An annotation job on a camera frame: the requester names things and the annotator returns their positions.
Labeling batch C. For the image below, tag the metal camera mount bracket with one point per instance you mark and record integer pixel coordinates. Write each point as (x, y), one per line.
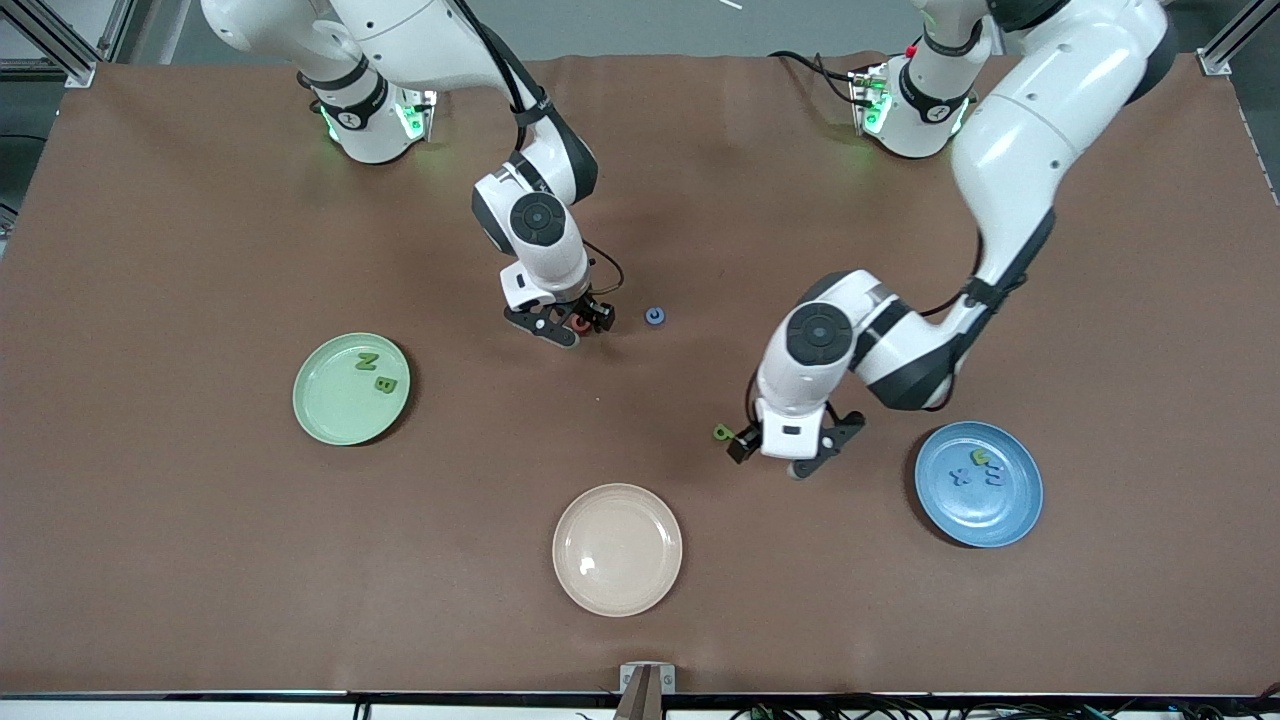
(647, 682)

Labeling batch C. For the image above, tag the green plate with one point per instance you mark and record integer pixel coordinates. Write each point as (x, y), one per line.
(335, 410)

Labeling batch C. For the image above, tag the blue letter C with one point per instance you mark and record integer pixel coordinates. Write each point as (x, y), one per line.
(648, 317)

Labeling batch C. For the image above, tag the brown table cover sheet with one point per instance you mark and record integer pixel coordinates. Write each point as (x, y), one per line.
(200, 550)

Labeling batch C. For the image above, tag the aluminium frame profile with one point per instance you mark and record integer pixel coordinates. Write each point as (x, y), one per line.
(70, 68)
(1215, 55)

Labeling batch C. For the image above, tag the silver base connector plate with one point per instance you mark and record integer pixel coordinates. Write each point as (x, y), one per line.
(868, 100)
(420, 115)

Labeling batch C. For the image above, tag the beige plate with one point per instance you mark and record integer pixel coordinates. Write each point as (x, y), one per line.
(617, 550)

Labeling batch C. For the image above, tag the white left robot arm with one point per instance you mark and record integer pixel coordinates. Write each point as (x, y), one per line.
(1020, 130)

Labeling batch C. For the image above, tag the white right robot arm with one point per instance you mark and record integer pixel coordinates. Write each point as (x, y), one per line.
(400, 40)

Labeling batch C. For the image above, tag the blue plate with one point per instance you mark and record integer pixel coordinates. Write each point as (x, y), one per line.
(985, 515)

